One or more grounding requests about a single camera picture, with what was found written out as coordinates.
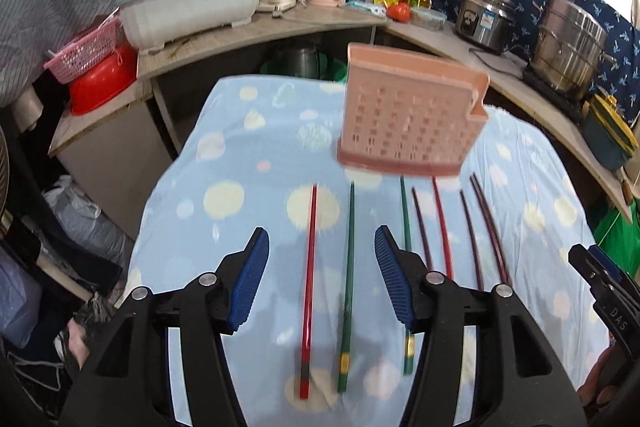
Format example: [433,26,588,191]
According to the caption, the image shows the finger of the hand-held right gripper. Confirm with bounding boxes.
[589,245,640,303]
[569,245,623,304]

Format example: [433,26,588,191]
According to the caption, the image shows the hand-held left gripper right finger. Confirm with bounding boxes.
[374,225,586,427]

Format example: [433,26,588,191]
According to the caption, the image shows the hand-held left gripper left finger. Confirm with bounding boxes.
[60,227,271,427]

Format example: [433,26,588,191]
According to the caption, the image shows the green chopstick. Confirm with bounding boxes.
[399,175,416,376]
[337,182,357,393]

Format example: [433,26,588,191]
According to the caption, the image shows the dark maroon chopstick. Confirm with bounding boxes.
[459,190,486,293]
[411,188,434,273]
[469,178,505,289]

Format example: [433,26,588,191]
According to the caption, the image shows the red chopstick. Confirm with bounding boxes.
[431,178,454,282]
[298,184,319,400]

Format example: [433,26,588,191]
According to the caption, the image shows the dark brown chopsticks group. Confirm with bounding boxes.
[473,173,513,285]

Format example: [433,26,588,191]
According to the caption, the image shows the pink perforated chopstick holder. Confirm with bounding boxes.
[336,42,492,178]

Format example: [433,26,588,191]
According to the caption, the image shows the person's right hand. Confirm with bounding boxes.
[577,348,621,408]

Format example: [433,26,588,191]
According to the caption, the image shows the green plastic bag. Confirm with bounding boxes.
[592,199,640,278]

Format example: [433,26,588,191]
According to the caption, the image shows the light blue dotted blanket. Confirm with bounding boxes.
[125,77,613,427]

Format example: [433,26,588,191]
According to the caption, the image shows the stack of yellow teal bowls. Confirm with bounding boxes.
[582,92,640,170]

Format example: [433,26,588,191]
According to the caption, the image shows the grey plastic bag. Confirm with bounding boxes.
[45,177,136,263]

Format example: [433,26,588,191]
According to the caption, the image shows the black induction cooker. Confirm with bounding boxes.
[522,67,586,118]

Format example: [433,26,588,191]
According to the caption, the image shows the green plastic basin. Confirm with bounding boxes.
[260,57,348,82]

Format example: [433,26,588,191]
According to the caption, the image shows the steel steamer pot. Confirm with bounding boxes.
[530,0,618,100]

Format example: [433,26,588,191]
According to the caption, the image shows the grey wood-grain counter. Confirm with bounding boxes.
[47,4,388,158]

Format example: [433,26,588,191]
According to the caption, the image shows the red plastic basin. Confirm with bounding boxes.
[68,44,138,116]

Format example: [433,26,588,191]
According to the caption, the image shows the glass container green lid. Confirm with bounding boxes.
[411,7,447,32]

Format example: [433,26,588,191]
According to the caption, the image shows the blue white wipes packet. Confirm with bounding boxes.
[345,0,387,15]

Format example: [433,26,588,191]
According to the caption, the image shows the steel rice cooker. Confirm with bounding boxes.
[454,0,518,55]

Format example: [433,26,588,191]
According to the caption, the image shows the white paper roll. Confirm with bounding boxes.
[14,87,44,131]

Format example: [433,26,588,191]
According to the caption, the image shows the pink plastic basket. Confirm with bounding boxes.
[44,18,123,84]

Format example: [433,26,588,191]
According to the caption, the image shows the black power cable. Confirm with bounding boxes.
[469,46,527,68]

